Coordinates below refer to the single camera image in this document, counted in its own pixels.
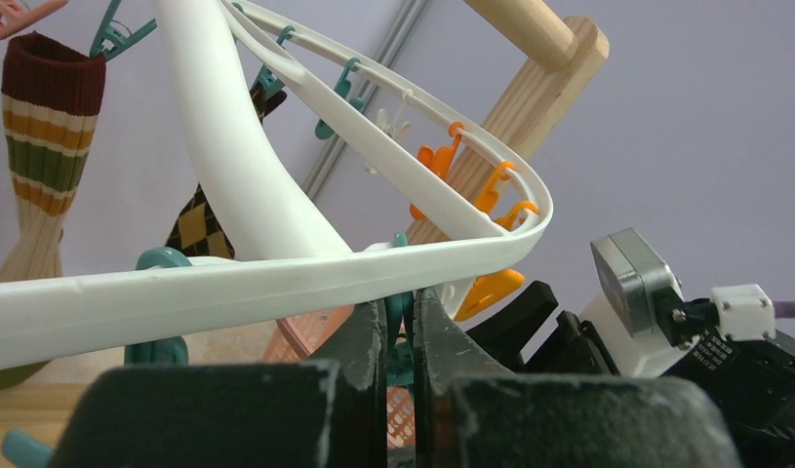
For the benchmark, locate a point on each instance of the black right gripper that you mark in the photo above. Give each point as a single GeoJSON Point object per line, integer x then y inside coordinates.
{"type": "Point", "coordinates": [751, 382]}

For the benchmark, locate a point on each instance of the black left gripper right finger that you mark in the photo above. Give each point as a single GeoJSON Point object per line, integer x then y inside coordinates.
{"type": "Point", "coordinates": [473, 412]}

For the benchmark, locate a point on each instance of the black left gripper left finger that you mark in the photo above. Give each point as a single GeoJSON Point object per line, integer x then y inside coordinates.
{"type": "Point", "coordinates": [304, 414]}

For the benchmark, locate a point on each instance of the white plastic sock hanger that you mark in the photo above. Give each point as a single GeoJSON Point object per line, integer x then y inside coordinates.
{"type": "Point", "coordinates": [290, 259]}

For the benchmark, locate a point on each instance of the wooden hanger stand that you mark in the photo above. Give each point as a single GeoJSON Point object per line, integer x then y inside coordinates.
{"type": "Point", "coordinates": [563, 55]}

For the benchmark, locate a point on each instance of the pink laundry basket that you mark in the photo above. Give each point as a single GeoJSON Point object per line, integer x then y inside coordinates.
{"type": "Point", "coordinates": [322, 335]}

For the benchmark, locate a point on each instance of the brown argyle sock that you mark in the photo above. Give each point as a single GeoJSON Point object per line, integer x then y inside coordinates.
{"type": "Point", "coordinates": [197, 231]}

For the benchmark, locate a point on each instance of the cream multicolour striped sock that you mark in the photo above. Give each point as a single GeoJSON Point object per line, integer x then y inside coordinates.
{"type": "Point", "coordinates": [51, 97]}

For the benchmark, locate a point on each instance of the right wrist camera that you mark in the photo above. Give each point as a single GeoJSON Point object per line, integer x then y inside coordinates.
{"type": "Point", "coordinates": [645, 322]}

